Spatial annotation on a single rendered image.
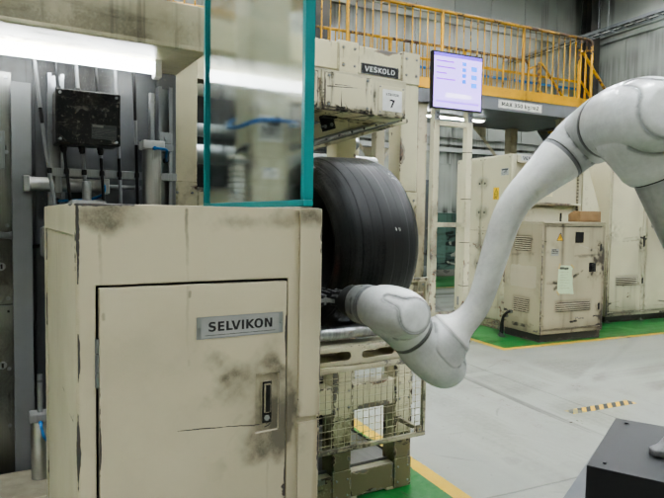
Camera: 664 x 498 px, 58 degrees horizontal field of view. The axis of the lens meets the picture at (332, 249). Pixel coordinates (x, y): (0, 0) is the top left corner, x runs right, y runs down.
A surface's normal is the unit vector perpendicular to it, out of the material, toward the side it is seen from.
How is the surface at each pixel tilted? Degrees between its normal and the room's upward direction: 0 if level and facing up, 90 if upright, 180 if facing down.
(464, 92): 90
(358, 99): 90
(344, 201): 68
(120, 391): 90
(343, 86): 90
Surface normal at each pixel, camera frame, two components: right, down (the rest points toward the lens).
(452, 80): 0.42, 0.05
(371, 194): 0.47, -0.50
